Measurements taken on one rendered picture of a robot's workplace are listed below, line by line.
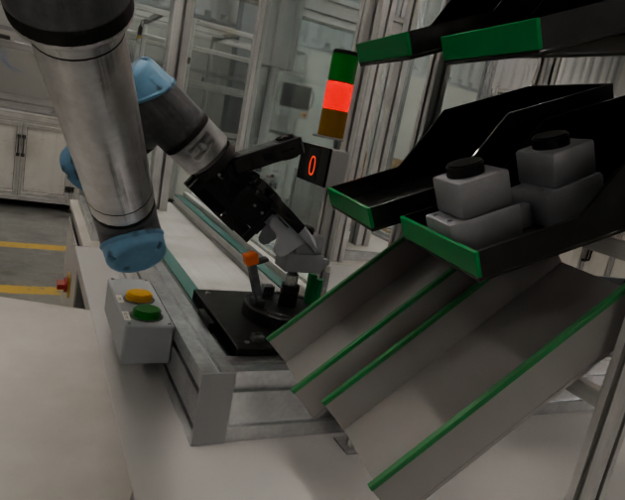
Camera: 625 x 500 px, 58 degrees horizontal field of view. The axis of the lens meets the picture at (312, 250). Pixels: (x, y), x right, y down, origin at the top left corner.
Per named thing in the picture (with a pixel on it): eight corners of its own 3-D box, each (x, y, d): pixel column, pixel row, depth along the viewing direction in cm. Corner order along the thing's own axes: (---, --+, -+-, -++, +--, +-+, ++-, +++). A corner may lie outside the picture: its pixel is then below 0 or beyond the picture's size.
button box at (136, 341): (119, 364, 79) (125, 323, 78) (103, 310, 97) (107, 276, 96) (170, 363, 82) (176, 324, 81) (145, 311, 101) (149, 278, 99)
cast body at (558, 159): (549, 228, 46) (541, 145, 44) (511, 219, 50) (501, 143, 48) (621, 197, 49) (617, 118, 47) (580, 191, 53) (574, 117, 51)
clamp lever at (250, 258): (254, 302, 87) (245, 256, 84) (249, 297, 88) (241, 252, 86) (275, 295, 88) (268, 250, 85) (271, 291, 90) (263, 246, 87)
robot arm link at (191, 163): (199, 114, 80) (216, 118, 73) (221, 137, 82) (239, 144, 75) (163, 152, 79) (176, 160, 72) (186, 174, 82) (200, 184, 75)
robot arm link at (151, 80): (107, 83, 75) (152, 43, 73) (167, 142, 81) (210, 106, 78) (92, 105, 69) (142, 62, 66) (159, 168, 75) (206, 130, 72)
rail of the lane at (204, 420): (189, 446, 70) (202, 367, 68) (108, 251, 147) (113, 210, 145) (232, 442, 73) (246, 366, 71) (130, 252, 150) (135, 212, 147)
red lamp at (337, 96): (329, 107, 102) (334, 80, 101) (317, 106, 107) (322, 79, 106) (353, 113, 105) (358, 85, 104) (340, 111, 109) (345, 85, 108)
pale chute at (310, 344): (314, 421, 57) (291, 391, 56) (286, 363, 69) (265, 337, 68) (530, 256, 59) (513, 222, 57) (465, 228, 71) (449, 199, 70)
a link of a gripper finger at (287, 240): (295, 273, 87) (252, 232, 84) (320, 245, 87) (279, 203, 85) (300, 277, 84) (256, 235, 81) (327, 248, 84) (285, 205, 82)
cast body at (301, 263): (284, 272, 86) (293, 227, 85) (274, 263, 90) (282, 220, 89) (331, 275, 90) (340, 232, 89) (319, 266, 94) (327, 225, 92)
